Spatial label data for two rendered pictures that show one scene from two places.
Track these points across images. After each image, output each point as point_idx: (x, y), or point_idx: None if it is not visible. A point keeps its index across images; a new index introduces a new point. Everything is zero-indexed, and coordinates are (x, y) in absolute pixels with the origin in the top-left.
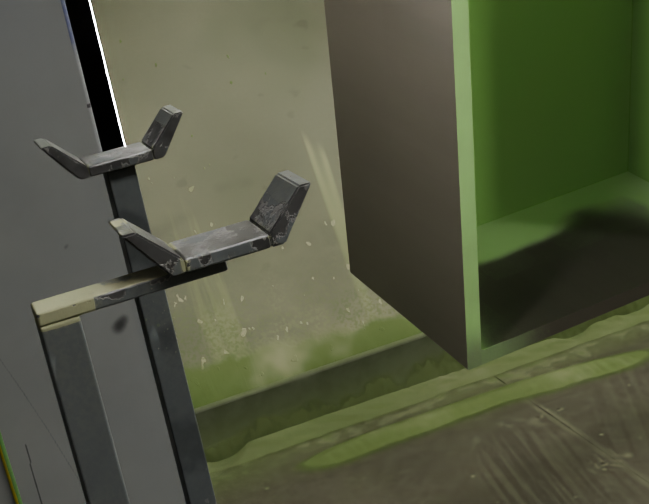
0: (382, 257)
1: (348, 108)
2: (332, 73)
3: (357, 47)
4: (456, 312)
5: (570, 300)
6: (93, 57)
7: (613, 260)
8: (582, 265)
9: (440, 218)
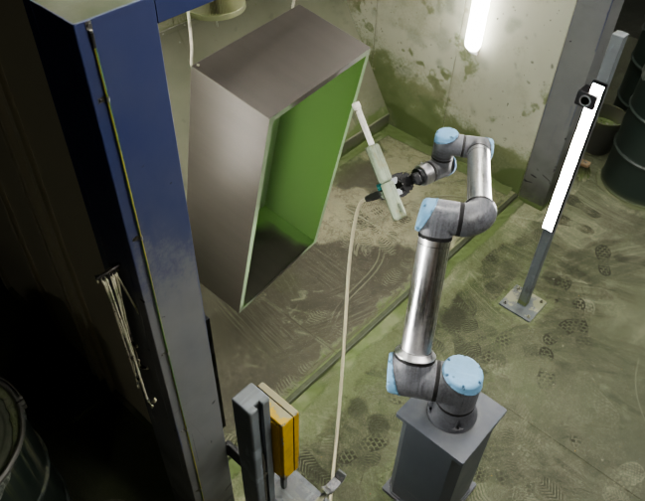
0: (203, 274)
1: (193, 235)
2: None
3: (202, 225)
4: (237, 300)
5: (261, 276)
6: (213, 354)
7: (270, 254)
8: (261, 258)
9: (234, 278)
